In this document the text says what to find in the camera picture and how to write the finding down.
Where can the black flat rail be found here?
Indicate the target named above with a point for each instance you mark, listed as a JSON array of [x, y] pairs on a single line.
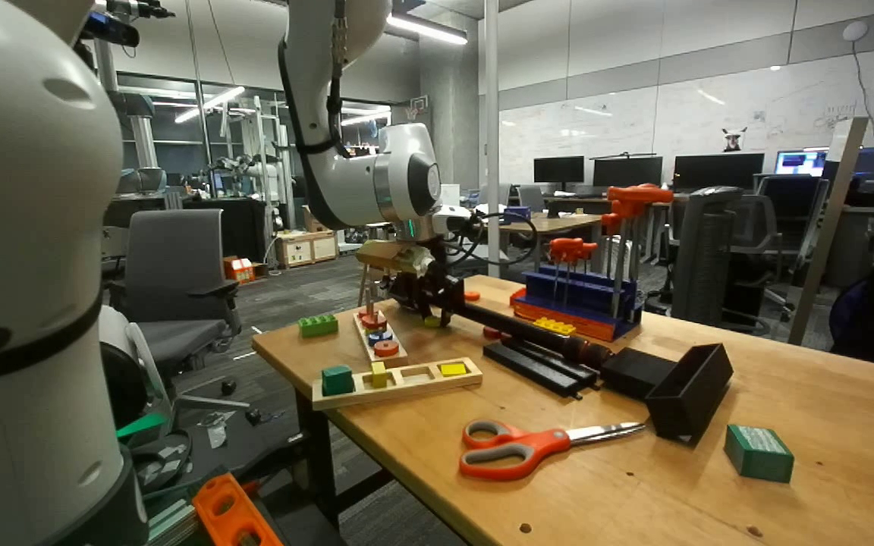
[[533, 368]]

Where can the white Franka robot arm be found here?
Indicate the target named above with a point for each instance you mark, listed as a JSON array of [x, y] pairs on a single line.
[[14, 305]]

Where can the black computer monitor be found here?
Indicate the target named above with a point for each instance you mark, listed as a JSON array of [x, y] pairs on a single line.
[[717, 170], [560, 170], [628, 170]]

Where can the teal wooden cube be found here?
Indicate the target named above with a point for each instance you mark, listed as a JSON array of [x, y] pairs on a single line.
[[338, 381]]

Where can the orange box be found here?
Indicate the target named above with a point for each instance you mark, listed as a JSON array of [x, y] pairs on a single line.
[[242, 272]]

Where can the wooden plank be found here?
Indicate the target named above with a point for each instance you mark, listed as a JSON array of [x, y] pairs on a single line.
[[834, 224]]

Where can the green rectangular block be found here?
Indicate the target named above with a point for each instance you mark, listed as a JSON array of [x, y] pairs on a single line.
[[757, 454]]

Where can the yellow round wooden block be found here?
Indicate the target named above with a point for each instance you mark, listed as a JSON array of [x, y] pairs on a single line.
[[430, 323]]

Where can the ceiling light bar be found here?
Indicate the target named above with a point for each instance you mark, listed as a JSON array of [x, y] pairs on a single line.
[[433, 33]]

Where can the black flat block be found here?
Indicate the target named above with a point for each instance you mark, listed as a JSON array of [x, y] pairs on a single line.
[[635, 372]]

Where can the black angled block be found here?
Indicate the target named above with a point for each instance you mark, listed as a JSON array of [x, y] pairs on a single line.
[[685, 412]]

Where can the grey office chair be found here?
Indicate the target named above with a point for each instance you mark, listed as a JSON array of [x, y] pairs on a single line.
[[167, 261]]

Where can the monitor with blue screen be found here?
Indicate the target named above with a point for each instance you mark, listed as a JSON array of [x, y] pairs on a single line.
[[800, 162]]

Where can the blue hex key holder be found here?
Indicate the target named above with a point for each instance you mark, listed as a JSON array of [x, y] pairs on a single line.
[[578, 298]]

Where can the orange plastic crate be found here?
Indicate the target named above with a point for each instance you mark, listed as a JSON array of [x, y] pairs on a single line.
[[227, 510]]

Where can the white pole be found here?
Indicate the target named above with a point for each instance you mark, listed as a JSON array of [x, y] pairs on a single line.
[[490, 124]]

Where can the yellow Lego brick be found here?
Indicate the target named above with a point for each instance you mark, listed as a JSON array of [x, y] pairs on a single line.
[[553, 327]]

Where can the wooden shape sorter board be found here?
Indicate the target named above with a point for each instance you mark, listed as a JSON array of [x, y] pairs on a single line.
[[395, 389]]

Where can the green Duplo brick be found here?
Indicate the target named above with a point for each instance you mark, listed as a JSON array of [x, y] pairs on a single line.
[[319, 327]]

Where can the wooden top desk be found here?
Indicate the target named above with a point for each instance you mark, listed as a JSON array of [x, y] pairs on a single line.
[[569, 220]]

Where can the cardboard box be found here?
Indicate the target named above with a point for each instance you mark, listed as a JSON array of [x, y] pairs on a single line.
[[304, 246]]

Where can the blue round wooden block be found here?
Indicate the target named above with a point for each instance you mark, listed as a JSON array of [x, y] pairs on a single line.
[[378, 339]]

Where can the black overhead camera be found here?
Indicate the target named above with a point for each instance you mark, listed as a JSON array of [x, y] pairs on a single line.
[[113, 23]]

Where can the dark grey upright panel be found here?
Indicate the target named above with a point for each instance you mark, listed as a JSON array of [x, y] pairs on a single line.
[[705, 252]]

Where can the wooden peg stacking board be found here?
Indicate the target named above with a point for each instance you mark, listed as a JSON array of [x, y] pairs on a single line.
[[400, 356]]

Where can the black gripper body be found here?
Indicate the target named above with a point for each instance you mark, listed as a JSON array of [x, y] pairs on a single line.
[[424, 284]]

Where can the white rounded housing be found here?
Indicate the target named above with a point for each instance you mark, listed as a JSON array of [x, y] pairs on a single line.
[[128, 339]]

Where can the red round wooden block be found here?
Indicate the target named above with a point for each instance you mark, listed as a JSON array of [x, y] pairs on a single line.
[[370, 315]]

